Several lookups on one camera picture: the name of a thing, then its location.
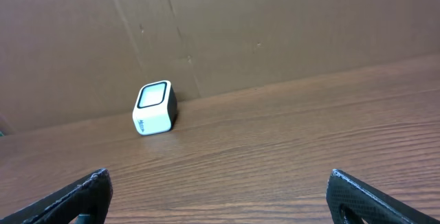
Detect white barcode scanner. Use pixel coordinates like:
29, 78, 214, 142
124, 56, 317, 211
132, 80, 177, 136

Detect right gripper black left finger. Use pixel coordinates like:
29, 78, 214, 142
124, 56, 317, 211
1, 168, 113, 224

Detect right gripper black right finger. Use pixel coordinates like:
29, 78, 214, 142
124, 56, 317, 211
326, 169, 439, 224

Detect brown cardboard backboard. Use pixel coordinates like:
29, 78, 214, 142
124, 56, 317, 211
1, 0, 439, 134

